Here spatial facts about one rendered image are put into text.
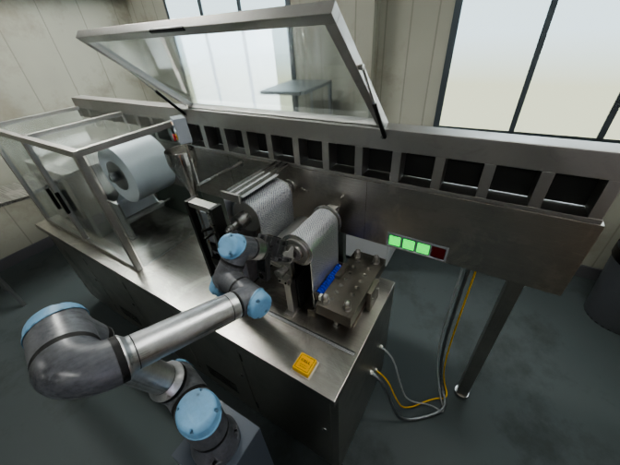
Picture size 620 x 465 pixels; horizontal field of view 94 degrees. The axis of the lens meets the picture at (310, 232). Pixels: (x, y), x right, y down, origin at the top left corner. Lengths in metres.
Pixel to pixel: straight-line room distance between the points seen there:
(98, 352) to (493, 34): 2.77
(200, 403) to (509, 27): 2.77
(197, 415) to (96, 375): 0.37
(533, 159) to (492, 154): 0.11
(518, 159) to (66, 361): 1.22
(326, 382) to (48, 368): 0.83
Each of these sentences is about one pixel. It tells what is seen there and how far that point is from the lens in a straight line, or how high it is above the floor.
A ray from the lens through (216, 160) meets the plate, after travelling 1.76.
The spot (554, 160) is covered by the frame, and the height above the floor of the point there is 1.61.
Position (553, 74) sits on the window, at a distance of 2.82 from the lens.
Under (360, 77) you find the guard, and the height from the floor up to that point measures 1.85.
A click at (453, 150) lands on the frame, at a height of 1.61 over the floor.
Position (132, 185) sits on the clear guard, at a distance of 1.77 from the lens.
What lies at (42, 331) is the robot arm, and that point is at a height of 1.52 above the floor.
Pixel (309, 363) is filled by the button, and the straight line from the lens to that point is 1.22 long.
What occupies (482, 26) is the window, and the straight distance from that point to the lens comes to 2.78.
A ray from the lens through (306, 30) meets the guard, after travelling 0.84.
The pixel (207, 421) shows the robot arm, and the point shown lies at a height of 1.12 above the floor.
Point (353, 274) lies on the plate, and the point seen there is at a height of 1.03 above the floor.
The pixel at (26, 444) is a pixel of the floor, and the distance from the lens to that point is 2.80.
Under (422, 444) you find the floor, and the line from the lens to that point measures 2.14.
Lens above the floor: 1.97
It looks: 35 degrees down
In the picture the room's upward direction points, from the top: 4 degrees counter-clockwise
